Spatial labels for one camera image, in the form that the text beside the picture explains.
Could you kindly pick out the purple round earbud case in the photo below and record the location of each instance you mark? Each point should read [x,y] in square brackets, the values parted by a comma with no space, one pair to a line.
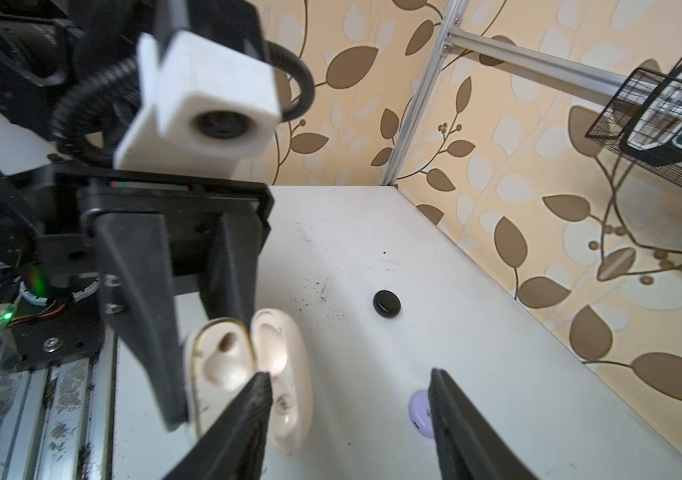
[419,410]

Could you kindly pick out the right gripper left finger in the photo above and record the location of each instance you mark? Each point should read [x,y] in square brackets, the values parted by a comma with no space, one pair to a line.
[234,447]

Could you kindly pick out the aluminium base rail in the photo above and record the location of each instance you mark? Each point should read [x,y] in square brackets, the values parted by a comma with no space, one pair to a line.
[57,384]

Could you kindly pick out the black round earbud case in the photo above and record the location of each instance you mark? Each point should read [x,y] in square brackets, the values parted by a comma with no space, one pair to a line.
[387,304]

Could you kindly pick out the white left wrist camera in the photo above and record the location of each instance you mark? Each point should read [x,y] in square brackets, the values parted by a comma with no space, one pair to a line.
[204,108]

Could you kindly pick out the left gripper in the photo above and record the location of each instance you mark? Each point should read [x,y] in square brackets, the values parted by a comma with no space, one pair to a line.
[139,230]

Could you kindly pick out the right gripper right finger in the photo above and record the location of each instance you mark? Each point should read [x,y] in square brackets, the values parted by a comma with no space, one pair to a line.
[467,446]

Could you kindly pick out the beige earbud case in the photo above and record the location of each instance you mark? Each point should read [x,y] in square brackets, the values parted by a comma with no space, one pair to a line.
[225,355]

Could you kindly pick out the back wall wire basket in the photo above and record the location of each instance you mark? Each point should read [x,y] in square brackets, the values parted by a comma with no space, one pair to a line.
[610,125]

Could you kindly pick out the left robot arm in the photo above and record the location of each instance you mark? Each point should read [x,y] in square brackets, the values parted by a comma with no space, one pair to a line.
[68,70]

